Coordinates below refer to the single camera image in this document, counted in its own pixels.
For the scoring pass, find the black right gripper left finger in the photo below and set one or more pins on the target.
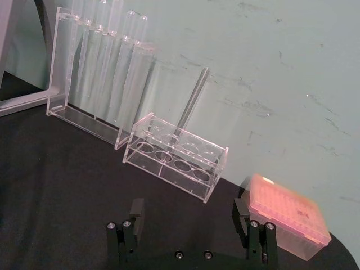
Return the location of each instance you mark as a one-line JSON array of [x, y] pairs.
[[137, 216]]

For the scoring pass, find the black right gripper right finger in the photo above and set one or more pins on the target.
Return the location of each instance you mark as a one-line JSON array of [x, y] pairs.
[[241, 222]]

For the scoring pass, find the pink translucent pipette tip box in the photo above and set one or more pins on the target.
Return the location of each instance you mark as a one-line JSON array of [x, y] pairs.
[[281, 208]]

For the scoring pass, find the low clear acrylic holed rack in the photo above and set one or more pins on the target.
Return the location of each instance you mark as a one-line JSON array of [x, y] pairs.
[[168, 174]]

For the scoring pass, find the black table cloth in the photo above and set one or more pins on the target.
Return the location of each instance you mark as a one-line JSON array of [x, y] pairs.
[[62, 180]]

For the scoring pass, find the thin clear glass rod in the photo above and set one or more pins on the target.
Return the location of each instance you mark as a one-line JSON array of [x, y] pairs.
[[190, 104]]

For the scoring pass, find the clear glass test tube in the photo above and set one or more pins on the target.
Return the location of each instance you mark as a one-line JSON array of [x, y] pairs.
[[94, 56], [108, 62], [122, 70], [75, 42], [137, 70]]

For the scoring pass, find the tall clear acrylic tube rack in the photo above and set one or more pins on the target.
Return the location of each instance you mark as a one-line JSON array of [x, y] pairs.
[[57, 84]]

